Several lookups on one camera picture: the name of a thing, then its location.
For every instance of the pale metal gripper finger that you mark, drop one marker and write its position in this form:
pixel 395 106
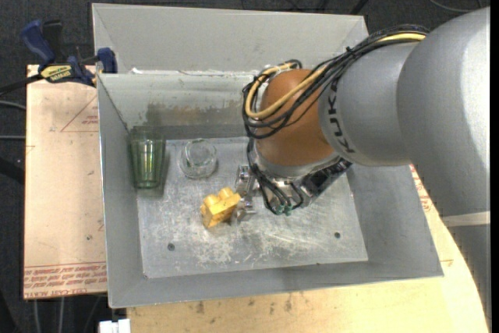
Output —
pixel 245 177
pixel 245 211

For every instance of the yellow toy building block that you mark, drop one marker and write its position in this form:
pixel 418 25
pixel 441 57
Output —
pixel 217 208

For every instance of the grey metal bin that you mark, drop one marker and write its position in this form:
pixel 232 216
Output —
pixel 273 245

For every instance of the small clear glass jar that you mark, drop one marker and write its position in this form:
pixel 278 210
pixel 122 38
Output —
pixel 198 161

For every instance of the green clear glass cup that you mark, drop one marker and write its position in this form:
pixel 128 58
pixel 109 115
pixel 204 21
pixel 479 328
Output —
pixel 147 160

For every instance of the brown cardboard board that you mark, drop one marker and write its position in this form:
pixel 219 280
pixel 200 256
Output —
pixel 62 187

